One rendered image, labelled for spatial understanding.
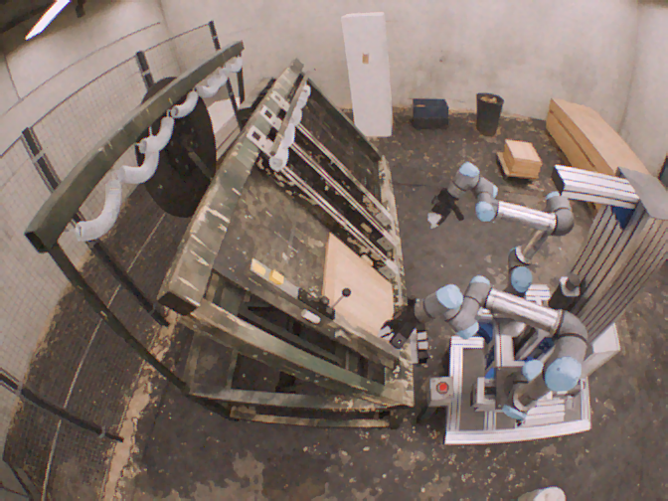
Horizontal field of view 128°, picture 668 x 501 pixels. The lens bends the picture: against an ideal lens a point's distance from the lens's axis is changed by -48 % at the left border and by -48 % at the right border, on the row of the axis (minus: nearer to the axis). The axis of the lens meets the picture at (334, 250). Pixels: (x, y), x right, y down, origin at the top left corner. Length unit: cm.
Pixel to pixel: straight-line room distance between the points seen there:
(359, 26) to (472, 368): 432
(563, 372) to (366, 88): 458
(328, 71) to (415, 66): 168
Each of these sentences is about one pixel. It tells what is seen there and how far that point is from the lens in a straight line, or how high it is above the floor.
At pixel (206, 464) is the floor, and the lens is 282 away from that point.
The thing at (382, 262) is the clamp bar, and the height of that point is 105.
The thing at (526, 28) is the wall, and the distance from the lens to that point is 649.
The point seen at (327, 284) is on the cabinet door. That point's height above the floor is 135.
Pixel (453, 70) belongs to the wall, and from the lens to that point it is 631.
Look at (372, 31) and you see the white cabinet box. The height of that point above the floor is 180.
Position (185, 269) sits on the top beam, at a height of 192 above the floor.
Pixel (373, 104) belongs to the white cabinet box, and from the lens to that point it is 503.
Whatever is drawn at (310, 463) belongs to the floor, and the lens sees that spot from 251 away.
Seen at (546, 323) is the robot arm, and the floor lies 163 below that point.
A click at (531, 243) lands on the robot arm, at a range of 162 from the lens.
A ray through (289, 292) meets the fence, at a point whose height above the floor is 154.
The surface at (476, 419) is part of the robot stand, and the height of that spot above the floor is 21.
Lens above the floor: 246
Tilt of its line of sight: 48 degrees down
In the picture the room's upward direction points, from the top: 11 degrees counter-clockwise
